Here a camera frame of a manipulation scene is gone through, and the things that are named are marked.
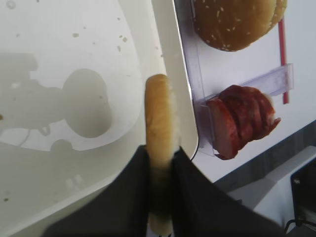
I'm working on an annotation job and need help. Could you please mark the white rectangular metal tray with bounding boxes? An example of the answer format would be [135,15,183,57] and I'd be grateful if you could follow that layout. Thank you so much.
[0,0,198,237]

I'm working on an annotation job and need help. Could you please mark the right red plastic rail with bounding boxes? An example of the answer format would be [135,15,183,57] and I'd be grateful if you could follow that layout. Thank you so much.
[277,19,290,105]

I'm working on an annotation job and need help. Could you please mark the right clear long divider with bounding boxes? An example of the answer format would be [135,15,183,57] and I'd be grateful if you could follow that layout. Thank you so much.
[174,0,204,101]

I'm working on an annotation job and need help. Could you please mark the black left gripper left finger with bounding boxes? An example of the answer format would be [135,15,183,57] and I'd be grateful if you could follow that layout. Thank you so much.
[43,146,149,237]

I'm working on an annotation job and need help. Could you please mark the large pale bun bottom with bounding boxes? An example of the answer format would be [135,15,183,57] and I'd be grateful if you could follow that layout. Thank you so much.
[145,74,181,236]

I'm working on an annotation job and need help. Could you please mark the red meat patty stack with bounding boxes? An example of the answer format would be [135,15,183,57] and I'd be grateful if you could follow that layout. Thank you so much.
[206,85,281,160]

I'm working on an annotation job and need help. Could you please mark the right clear lower cross track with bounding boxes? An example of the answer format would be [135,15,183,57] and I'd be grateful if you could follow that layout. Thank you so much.
[194,64,294,160]

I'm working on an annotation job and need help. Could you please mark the sesame bun top outer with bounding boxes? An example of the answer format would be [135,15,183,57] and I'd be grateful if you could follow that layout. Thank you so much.
[250,0,287,43]

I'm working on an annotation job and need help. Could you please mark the black equipment box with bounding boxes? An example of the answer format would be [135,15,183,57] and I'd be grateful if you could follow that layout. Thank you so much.
[284,160,316,233]

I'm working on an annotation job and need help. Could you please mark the sesame bun top near tray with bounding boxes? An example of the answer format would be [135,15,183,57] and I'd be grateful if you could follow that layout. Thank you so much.
[193,0,277,52]

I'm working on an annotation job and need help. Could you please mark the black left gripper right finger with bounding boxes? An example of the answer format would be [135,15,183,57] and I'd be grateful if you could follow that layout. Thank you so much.
[170,149,285,237]

